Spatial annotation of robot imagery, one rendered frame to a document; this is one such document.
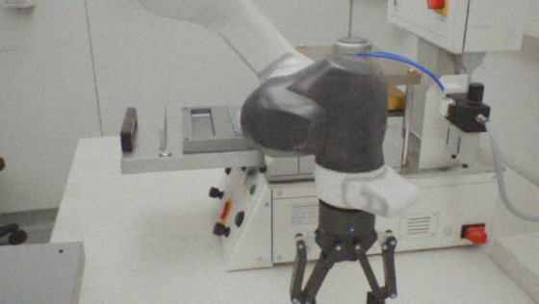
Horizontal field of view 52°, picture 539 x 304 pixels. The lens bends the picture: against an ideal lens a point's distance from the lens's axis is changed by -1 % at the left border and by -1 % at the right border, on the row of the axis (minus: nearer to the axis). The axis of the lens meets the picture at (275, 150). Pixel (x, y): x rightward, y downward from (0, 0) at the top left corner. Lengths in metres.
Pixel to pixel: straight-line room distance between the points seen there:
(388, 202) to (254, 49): 0.28
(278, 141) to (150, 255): 0.55
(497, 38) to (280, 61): 0.43
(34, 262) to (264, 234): 0.42
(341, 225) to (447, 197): 0.44
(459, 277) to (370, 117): 0.53
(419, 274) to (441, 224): 0.11
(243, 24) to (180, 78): 1.86
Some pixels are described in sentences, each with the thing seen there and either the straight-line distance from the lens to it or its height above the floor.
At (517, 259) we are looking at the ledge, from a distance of 1.11.
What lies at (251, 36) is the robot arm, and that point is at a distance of 0.76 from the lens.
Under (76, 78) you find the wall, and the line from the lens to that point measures 2.62.
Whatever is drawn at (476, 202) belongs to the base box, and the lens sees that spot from 1.14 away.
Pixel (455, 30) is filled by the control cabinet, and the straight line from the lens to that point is 1.01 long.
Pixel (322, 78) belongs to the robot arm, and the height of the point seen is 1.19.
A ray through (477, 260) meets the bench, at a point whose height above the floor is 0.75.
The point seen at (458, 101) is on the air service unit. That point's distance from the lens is 0.97.
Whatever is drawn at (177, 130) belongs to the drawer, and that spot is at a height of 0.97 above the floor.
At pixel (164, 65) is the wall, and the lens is 2.59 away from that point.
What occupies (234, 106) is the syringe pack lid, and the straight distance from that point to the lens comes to 1.16.
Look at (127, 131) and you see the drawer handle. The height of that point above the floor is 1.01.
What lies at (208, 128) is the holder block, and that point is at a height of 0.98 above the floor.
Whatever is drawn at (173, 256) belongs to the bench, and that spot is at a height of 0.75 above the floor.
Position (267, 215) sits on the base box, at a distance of 1.01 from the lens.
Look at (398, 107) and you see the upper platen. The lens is 1.07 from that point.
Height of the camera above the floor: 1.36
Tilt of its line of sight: 22 degrees down
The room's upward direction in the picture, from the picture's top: straight up
